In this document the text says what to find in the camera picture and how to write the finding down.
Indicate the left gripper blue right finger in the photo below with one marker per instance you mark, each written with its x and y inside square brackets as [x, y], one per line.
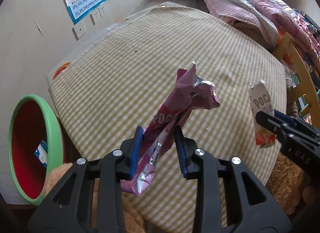
[230, 198]

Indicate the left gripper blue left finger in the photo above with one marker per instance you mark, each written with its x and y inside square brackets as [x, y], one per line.
[88, 196]

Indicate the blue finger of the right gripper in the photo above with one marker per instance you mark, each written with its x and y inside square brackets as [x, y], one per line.
[283, 125]

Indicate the pocky snack packet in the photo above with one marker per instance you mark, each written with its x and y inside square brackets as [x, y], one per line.
[262, 109]

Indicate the white blue milk carton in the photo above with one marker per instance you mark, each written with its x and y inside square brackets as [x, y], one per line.
[42, 153]

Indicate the maroon pocky foil wrapper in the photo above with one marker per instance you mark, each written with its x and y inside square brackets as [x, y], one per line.
[190, 92]

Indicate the green rimmed red bin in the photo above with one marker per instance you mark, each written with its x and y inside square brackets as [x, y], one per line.
[33, 121]

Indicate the pink quilt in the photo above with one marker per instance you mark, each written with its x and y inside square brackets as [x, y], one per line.
[288, 22]

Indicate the bed with plaid sheet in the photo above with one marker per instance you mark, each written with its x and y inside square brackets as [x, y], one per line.
[242, 15]

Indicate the checkered yellow mat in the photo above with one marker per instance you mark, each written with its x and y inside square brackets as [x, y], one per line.
[120, 82]

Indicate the wooden chair frame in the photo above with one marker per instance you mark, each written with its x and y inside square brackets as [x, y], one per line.
[305, 86]

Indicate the wall socket plate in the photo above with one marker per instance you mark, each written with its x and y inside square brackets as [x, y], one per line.
[79, 30]

